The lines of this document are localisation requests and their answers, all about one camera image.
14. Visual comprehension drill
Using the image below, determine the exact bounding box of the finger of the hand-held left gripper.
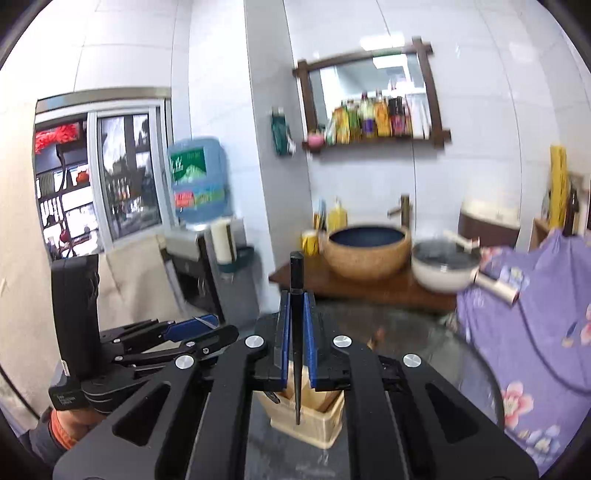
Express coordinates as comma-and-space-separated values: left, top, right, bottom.
111, 325, 240, 368
102, 315, 221, 345

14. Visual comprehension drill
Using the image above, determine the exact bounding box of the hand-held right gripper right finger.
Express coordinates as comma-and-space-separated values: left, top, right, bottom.
302, 291, 541, 480

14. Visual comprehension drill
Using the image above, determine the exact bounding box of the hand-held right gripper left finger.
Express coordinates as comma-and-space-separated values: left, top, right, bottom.
53, 291, 293, 480

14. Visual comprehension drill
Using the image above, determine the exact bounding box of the black chopstick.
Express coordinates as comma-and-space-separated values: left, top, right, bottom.
290, 251, 305, 425

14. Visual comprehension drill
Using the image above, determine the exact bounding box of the cream plastic utensil holder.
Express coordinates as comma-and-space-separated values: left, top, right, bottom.
256, 360, 347, 448

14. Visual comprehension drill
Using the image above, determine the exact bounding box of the person's left forearm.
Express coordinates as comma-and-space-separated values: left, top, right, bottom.
21, 406, 81, 468

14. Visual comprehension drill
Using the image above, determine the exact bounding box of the person's left hand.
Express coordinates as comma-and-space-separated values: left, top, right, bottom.
69, 410, 109, 435

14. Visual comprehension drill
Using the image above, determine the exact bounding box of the grey water dispenser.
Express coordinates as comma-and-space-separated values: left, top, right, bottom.
164, 217, 259, 324

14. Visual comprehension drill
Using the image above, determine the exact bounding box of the teal cup holder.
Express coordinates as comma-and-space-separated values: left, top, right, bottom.
217, 246, 256, 278

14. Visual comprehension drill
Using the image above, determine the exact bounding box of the white paper cup stack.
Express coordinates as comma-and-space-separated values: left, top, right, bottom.
210, 218, 238, 265

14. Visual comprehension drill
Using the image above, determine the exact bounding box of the woven pattern sink basin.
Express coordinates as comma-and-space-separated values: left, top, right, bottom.
321, 224, 413, 281

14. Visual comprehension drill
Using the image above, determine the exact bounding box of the yellow soap bottle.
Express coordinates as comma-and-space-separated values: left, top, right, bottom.
327, 197, 348, 234

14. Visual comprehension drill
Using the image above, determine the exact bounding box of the window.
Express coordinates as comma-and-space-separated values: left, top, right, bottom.
34, 88, 174, 259

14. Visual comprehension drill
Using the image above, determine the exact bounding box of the cream pan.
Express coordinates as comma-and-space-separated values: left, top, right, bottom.
411, 249, 520, 305

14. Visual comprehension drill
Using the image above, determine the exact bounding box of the blue water jug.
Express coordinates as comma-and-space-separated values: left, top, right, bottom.
166, 136, 234, 227

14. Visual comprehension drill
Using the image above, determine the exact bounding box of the glass pan lid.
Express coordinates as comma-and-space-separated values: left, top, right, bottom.
412, 239, 481, 269

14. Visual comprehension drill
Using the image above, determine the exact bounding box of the brass faucet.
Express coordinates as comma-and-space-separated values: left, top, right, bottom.
387, 194, 411, 229

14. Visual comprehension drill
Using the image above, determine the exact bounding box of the white rice paddle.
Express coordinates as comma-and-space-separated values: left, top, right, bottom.
443, 229, 481, 252

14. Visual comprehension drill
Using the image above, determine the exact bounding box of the brown white rice cooker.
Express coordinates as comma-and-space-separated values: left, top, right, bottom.
458, 199, 522, 250

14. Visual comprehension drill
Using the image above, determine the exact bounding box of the yellow seasoning pouch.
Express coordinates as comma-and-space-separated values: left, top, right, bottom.
329, 107, 351, 145

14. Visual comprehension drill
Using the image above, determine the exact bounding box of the purple floral cloth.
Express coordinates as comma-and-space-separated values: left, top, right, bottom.
455, 228, 591, 476

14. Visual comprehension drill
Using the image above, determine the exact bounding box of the green yellow bottle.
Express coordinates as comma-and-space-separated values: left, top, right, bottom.
347, 99, 362, 141

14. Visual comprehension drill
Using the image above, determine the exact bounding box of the purple label bottle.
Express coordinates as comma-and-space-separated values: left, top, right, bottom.
359, 92, 376, 139

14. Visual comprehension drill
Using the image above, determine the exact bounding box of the orange label bottle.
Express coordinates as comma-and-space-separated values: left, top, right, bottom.
374, 90, 392, 138

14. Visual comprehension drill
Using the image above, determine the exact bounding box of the dark sauce bottle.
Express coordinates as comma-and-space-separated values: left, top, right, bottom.
389, 96, 407, 137

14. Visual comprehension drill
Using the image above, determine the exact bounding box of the wooden box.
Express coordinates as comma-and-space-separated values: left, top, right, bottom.
529, 217, 552, 252

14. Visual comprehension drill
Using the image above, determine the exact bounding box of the wooden framed mirror shelf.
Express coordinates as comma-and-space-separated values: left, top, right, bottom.
292, 37, 452, 155

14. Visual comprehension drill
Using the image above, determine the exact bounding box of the yellow wrap roll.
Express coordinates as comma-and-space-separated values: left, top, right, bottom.
549, 145, 568, 232

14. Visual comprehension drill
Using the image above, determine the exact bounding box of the green wall bottle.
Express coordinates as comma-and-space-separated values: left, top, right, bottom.
271, 107, 291, 157

